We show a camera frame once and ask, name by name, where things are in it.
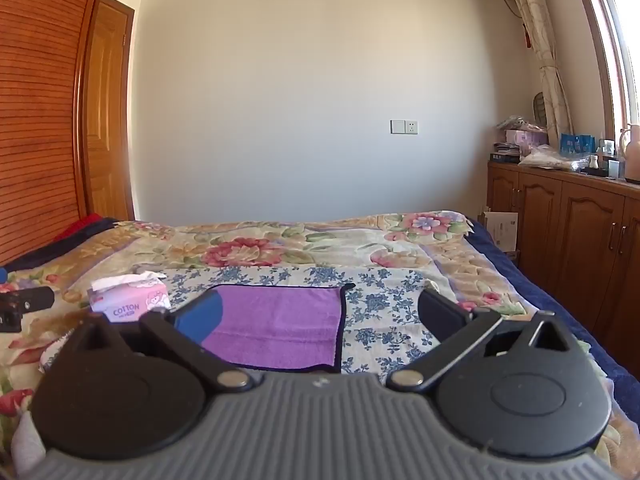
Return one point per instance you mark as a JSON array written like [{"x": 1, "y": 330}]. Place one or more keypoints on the small white bottle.
[{"x": 593, "y": 162}]

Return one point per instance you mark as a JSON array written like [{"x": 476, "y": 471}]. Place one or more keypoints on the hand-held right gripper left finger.
[{"x": 201, "y": 319}]

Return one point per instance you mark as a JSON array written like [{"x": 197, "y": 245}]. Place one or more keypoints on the dark woven fan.
[{"x": 539, "y": 106}]

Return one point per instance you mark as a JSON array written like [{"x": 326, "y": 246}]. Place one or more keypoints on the red tassel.
[{"x": 526, "y": 37}]

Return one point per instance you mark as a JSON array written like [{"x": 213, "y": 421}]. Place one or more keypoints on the white cup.
[{"x": 613, "y": 169}]

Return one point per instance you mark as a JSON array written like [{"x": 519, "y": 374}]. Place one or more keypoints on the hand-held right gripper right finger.
[{"x": 440, "y": 312}]

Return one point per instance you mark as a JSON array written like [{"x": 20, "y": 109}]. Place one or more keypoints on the pink tissue pack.
[{"x": 131, "y": 302}]

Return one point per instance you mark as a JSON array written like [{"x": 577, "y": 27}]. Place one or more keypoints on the red cloth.
[{"x": 80, "y": 225}]

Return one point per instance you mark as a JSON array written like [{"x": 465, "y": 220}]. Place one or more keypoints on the pink thermos jug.
[{"x": 631, "y": 155}]

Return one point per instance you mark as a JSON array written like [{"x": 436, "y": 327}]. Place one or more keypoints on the clear plastic bag with cloth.
[{"x": 550, "y": 157}]

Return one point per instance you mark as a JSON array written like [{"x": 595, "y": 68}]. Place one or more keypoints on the white wall socket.
[{"x": 404, "y": 127}]

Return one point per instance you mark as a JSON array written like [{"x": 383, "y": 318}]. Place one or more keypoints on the two-sided purple grey towel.
[{"x": 280, "y": 325}]

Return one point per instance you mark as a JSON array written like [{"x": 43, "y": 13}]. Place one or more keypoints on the louvred wooden wardrobe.
[{"x": 37, "y": 110}]

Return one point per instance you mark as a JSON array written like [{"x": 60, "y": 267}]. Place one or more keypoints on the dark blue blanket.
[{"x": 75, "y": 240}]

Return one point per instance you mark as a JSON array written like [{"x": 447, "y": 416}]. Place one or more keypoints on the floral blanket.
[{"x": 280, "y": 247}]

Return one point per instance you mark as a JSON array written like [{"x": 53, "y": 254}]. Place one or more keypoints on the blue floral white cloth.
[{"x": 380, "y": 310}]

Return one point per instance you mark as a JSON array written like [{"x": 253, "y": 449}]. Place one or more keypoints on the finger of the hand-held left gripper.
[{"x": 32, "y": 299}]

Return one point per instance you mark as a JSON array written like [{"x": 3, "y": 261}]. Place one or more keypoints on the crumpled plastic bag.
[{"x": 520, "y": 124}]

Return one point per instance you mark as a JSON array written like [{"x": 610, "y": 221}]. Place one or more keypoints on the patterned beige curtain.
[{"x": 542, "y": 50}]

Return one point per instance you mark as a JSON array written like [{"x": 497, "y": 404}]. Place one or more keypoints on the stack of books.
[{"x": 506, "y": 152}]

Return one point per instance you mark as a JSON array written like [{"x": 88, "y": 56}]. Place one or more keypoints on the wooden door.
[{"x": 107, "y": 110}]

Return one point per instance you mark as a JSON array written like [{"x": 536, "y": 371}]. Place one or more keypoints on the navy bed sheet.
[{"x": 575, "y": 325}]

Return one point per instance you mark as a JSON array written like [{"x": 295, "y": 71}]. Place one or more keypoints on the pink box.
[{"x": 525, "y": 140}]

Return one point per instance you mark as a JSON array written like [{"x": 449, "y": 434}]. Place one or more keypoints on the wooden cabinet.
[{"x": 575, "y": 230}]

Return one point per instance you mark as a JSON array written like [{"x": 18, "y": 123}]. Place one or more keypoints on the wooden framed window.
[{"x": 617, "y": 35}]

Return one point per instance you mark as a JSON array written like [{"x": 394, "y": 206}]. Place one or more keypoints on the blue box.
[{"x": 577, "y": 143}]

